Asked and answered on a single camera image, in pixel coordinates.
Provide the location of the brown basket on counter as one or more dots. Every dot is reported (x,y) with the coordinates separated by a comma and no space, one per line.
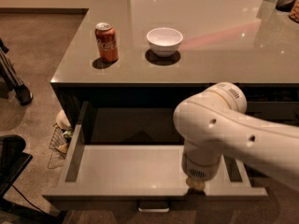
(294,13)

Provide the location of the white ceramic bowl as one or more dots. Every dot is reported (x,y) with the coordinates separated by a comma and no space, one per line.
(164,41)

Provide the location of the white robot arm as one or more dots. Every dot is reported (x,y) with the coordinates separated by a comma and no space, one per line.
(213,124)

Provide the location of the red soda can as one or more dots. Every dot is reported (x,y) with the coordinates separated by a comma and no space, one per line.
(106,41)

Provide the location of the grey kitchen counter cabinet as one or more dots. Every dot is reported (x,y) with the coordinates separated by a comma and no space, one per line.
(247,42)

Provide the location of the black tripod leg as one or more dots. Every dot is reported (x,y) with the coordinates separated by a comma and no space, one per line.
(13,81)

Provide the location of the wire basket with items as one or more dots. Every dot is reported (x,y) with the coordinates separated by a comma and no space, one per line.
(60,141)

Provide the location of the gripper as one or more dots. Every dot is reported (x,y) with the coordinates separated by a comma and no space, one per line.
(199,171)

